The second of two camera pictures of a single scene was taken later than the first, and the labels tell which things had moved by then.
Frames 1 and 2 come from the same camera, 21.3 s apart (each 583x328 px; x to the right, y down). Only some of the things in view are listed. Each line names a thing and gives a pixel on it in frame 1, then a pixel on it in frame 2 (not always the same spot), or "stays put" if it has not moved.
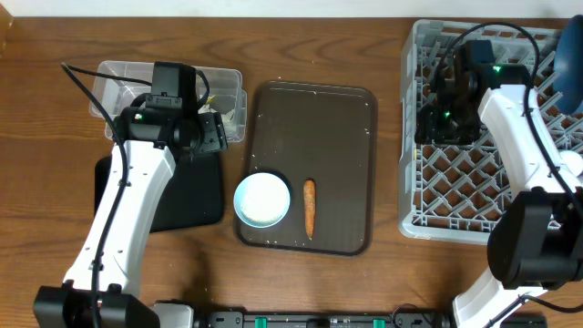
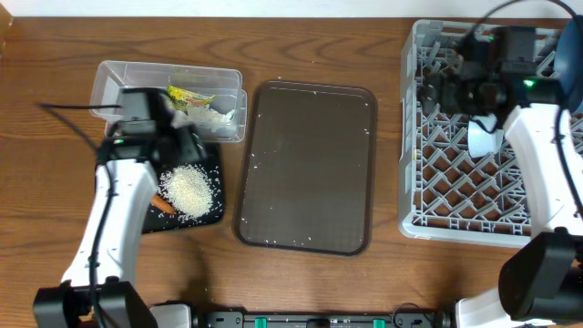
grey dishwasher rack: (452, 191) stays put
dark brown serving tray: (327, 134) stays put
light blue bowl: (261, 199) → (484, 138)
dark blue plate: (567, 78) stays put
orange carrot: (310, 205) → (162, 204)
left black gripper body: (212, 132) → (183, 140)
